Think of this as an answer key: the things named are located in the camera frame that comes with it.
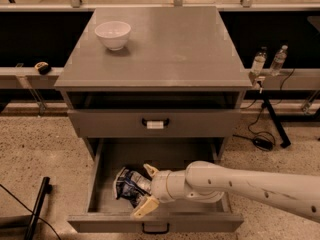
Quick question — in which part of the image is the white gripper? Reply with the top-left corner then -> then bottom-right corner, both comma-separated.
131,163 -> 186,219

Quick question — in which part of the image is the blue chip bag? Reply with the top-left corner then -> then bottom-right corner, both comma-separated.
113,167 -> 151,208

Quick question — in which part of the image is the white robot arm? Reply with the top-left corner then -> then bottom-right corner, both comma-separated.
132,161 -> 320,222

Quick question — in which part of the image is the open grey lower drawer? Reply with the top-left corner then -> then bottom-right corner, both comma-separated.
68,138 -> 243,234

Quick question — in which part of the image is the closed grey upper drawer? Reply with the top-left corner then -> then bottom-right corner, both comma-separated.
68,109 -> 240,138

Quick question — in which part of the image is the grey drawer cabinet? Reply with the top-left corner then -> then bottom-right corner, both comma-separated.
55,7 -> 251,159

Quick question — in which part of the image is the black stand leg left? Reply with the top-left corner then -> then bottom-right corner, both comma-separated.
24,177 -> 52,240

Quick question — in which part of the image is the black stand leg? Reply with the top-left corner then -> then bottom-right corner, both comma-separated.
24,177 -> 52,240
261,92 -> 291,148

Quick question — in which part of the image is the black stand leg right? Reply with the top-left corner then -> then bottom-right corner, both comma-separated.
261,92 -> 291,148

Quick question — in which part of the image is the white ceramic bowl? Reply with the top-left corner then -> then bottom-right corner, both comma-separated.
95,21 -> 131,51

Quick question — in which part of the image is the black yellow tape measure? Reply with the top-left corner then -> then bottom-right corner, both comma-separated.
34,62 -> 51,75

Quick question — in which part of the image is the clear plastic bottle left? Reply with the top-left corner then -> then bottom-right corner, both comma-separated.
251,47 -> 267,76

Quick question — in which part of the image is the clear plastic bottle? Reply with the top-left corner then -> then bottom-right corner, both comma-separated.
270,45 -> 288,76
251,47 -> 267,76

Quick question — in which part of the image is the clear plastic bottle right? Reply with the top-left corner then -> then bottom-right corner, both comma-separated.
270,45 -> 288,76

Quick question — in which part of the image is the black power adapter cable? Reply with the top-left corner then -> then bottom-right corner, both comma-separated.
232,68 -> 296,152

